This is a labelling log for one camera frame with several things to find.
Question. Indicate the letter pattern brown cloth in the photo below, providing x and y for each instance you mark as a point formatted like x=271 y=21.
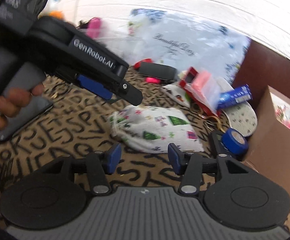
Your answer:
x=144 y=204

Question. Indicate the brown cardboard box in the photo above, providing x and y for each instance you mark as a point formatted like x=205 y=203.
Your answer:
x=269 y=146

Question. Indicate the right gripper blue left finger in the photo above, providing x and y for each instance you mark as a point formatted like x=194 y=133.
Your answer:
x=111 y=158

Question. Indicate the black rectangular box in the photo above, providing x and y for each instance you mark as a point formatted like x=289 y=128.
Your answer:
x=159 y=71

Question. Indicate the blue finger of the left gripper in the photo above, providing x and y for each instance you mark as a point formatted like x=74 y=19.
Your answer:
x=129 y=93
x=94 y=87

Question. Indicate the blue tape roll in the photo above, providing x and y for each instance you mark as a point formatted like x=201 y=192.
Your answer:
x=235 y=142

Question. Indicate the pink item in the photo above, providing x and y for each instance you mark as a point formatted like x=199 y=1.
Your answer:
x=205 y=87

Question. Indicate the red gift box lid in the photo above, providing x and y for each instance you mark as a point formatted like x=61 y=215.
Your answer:
x=188 y=78

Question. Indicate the white dotted shoe insole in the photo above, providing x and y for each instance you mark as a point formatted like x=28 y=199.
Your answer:
x=242 y=117

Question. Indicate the white floral plastic bag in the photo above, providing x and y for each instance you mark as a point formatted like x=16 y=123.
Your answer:
x=178 y=41

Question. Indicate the blue small carton box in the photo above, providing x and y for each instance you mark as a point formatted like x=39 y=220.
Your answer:
x=233 y=97

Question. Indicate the pink bottle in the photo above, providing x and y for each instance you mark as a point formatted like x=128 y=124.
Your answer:
x=94 y=27

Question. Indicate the brown chair back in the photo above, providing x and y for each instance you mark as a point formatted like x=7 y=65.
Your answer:
x=263 y=67

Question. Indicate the pink highlighter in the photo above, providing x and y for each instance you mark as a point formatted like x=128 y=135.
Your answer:
x=152 y=80

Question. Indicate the person's left hand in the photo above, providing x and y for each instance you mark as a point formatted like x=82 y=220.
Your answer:
x=16 y=99

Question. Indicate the mushroom print cloth pouch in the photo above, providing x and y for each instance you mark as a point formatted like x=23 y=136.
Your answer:
x=177 y=94

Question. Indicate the floral drawstring cloth pouch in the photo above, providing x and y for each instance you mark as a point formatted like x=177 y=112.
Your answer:
x=150 y=129

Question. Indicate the grey flat tablet device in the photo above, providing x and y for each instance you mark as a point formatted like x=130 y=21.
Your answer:
x=26 y=116

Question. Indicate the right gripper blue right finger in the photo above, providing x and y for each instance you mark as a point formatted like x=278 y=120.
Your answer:
x=176 y=159

